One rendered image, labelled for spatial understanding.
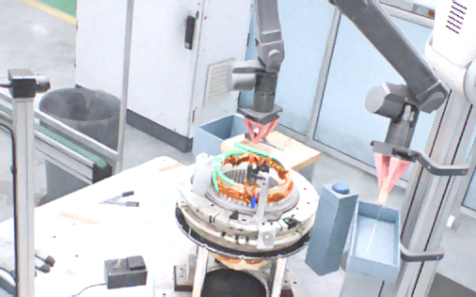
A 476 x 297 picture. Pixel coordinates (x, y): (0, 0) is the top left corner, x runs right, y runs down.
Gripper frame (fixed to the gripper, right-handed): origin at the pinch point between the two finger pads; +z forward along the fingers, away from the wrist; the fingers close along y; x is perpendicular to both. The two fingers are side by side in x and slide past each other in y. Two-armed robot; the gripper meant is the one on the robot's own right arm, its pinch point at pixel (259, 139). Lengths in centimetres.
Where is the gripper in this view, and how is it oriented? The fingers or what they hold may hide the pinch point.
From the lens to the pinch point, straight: 174.3
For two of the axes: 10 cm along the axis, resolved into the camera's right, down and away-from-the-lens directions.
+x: 8.0, 3.9, -4.6
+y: -5.8, 3.4, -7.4
